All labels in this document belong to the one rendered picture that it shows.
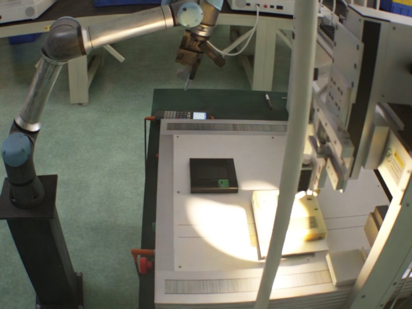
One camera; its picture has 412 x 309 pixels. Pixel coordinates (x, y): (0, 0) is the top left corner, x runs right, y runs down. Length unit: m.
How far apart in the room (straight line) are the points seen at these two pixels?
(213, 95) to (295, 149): 1.28
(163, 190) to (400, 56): 0.69
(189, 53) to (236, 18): 1.67
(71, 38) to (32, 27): 2.04
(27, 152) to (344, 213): 0.99
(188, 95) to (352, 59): 1.17
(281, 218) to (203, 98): 1.21
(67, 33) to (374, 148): 0.88
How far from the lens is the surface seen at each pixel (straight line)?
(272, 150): 1.27
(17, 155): 1.39
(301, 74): 0.47
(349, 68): 0.69
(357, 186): 1.21
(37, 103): 1.45
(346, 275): 0.91
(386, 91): 0.73
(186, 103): 1.71
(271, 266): 0.65
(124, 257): 2.09
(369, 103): 0.73
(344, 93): 0.69
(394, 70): 0.72
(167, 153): 1.23
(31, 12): 3.26
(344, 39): 0.71
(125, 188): 2.48
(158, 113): 1.58
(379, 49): 0.69
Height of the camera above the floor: 1.54
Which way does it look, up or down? 33 degrees down
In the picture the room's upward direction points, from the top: 2 degrees clockwise
